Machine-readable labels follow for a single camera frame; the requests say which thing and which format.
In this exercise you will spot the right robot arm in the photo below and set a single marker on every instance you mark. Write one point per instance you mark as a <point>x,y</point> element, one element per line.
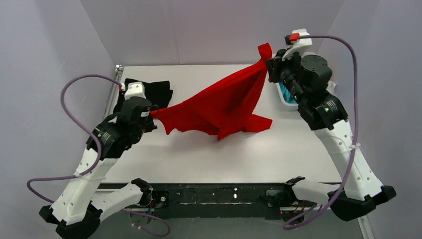
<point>360,192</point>

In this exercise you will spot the folded black t-shirt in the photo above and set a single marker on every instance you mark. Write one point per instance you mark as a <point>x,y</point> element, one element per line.
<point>158,93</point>

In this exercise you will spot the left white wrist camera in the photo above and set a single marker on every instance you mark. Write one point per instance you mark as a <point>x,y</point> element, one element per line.
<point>135,89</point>

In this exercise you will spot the light blue t-shirt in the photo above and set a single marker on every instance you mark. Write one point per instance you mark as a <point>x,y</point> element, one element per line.
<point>286,95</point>

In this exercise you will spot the red t-shirt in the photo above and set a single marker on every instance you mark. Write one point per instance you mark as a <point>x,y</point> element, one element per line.
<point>224,108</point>

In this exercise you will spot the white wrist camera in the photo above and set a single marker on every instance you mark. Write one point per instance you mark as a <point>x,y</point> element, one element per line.
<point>298,45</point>
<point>135,89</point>

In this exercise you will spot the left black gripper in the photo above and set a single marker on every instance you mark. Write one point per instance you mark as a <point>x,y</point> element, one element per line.
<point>147,118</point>

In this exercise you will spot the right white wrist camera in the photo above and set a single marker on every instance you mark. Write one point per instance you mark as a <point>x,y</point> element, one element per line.
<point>298,45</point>

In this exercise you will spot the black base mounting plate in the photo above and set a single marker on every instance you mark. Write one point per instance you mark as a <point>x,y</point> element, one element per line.
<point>226,200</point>

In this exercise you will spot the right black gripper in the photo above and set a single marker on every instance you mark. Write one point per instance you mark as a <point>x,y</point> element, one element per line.
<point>273,68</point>

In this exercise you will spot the white plastic laundry basket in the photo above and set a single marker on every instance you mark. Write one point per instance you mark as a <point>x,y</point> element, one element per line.
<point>317,75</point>

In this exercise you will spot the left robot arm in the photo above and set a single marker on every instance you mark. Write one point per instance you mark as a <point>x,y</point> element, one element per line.
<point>78,212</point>

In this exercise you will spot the white t-shirt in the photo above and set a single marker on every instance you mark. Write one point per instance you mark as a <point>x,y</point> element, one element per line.
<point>331,87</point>

